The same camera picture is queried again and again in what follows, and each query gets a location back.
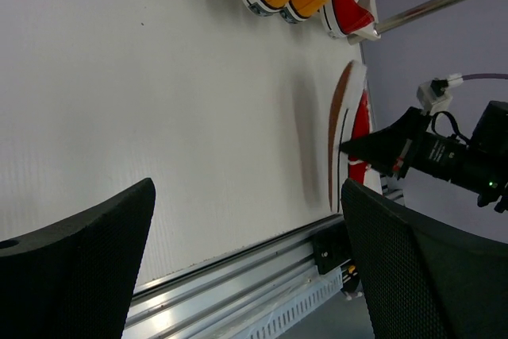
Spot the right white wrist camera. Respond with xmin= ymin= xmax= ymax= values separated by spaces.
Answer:
xmin=417 ymin=73 xmax=464 ymax=116

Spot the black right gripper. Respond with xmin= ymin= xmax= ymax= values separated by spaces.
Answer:
xmin=339 ymin=101 xmax=507 ymax=212

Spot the white slotted cable duct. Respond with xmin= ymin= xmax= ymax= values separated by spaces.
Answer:
xmin=235 ymin=265 xmax=358 ymax=339

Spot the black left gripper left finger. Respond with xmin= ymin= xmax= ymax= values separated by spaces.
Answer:
xmin=1 ymin=178 xmax=156 ymax=338

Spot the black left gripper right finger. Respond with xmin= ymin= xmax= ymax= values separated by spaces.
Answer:
xmin=341 ymin=179 xmax=507 ymax=338

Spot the aluminium mounting rail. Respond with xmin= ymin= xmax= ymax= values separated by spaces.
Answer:
xmin=122 ymin=215 xmax=342 ymax=338

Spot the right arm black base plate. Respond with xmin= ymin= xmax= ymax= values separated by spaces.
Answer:
xmin=311 ymin=221 xmax=352 ymax=275

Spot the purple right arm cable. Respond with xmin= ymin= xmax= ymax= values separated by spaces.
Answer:
xmin=460 ymin=72 xmax=508 ymax=82

